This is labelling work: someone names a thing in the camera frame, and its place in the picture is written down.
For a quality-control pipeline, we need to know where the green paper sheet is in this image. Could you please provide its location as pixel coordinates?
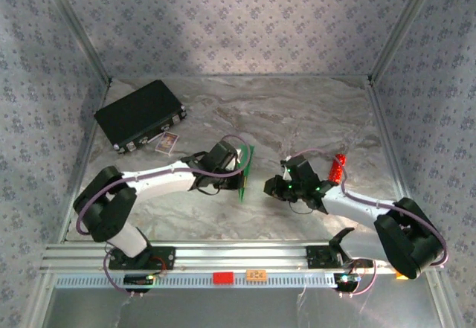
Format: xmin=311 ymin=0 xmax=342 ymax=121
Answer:
xmin=237 ymin=144 xmax=257 ymax=203

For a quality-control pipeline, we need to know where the red glitter tube silver base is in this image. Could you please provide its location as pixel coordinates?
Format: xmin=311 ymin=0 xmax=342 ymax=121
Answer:
xmin=329 ymin=152 xmax=347 ymax=187

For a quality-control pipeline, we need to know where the colourful card pack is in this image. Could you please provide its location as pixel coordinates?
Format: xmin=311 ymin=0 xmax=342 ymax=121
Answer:
xmin=154 ymin=131 xmax=179 ymax=155

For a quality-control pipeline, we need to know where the black hard case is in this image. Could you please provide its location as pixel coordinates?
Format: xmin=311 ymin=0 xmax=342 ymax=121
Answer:
xmin=93 ymin=79 xmax=187 ymax=155

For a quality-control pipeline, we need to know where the black right controller board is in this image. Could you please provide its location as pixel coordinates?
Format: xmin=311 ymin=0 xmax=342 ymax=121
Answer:
xmin=333 ymin=272 xmax=361 ymax=286

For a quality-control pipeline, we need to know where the black controller board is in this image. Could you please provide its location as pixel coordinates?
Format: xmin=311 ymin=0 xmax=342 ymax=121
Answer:
xmin=123 ymin=274 xmax=155 ymax=286
xmin=333 ymin=272 xmax=361 ymax=286

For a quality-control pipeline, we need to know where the black left controller board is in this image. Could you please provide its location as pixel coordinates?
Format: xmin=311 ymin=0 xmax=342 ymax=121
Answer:
xmin=123 ymin=274 xmax=155 ymax=286

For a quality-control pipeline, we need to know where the aluminium mounting rail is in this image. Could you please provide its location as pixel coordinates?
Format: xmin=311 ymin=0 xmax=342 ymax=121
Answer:
xmin=39 ymin=241 xmax=446 ymax=274

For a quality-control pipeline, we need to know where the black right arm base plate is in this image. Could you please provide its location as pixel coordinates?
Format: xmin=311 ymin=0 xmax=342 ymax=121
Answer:
xmin=306 ymin=245 xmax=374 ymax=269

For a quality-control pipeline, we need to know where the aluminium side rail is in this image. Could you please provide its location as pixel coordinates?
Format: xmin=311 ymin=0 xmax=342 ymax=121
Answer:
xmin=59 ymin=78 xmax=113 ymax=243
xmin=366 ymin=77 xmax=425 ymax=242

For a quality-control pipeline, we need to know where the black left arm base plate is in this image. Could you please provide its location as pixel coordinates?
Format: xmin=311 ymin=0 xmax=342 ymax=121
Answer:
xmin=107 ymin=245 xmax=176 ymax=271

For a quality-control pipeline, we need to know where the red wire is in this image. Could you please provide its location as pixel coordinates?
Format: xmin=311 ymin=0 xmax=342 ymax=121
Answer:
xmin=150 ymin=256 xmax=167 ymax=275

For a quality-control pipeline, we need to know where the grey slotted cable duct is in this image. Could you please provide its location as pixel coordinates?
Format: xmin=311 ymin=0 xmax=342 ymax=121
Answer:
xmin=55 ymin=271 xmax=338 ymax=289

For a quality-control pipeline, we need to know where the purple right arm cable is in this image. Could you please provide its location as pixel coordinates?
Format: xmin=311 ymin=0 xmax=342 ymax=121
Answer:
xmin=284 ymin=148 xmax=449 ymax=298

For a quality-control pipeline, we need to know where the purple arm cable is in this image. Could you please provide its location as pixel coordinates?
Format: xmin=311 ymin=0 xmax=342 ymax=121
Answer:
xmin=75 ymin=134 xmax=251 ymax=299
xmin=284 ymin=148 xmax=449 ymax=298

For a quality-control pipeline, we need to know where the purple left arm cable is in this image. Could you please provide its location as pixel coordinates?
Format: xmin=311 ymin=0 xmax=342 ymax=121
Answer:
xmin=75 ymin=134 xmax=251 ymax=299

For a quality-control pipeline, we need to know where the aluminium frame post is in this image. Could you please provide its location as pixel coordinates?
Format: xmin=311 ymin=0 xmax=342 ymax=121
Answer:
xmin=39 ymin=0 xmax=112 ymax=84
xmin=368 ymin=0 xmax=443 ymax=83

